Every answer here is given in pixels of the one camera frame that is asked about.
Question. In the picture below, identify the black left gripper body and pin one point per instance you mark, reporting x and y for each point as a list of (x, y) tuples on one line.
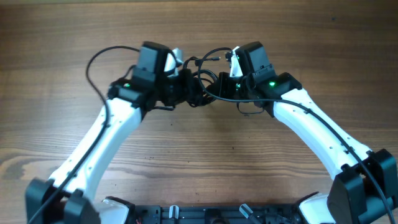
[(178, 88)]

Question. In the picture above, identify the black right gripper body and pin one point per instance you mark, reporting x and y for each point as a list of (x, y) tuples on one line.
[(234, 88)]

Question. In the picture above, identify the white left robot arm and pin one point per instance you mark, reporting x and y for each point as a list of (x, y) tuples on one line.
[(153, 83)]

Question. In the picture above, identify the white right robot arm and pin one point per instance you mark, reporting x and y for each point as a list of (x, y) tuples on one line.
[(364, 186)]

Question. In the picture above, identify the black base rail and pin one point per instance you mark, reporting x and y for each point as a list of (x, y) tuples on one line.
[(266, 214)]

